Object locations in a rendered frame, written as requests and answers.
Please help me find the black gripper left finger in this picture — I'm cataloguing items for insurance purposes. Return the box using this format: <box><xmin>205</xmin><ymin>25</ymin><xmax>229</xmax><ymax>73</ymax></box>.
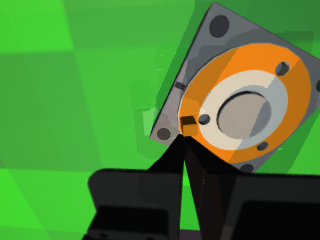
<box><xmin>87</xmin><ymin>134</ymin><xmax>185</xmax><ymax>240</ymax></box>

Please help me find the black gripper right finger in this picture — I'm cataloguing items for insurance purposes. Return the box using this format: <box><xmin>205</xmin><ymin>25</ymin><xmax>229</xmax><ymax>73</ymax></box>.
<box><xmin>184</xmin><ymin>136</ymin><xmax>320</xmax><ymax>240</ymax></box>

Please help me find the orange round plate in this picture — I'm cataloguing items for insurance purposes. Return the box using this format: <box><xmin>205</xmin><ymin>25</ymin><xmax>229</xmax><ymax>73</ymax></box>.
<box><xmin>177</xmin><ymin>43</ymin><xmax>311</xmax><ymax>163</ymax></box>

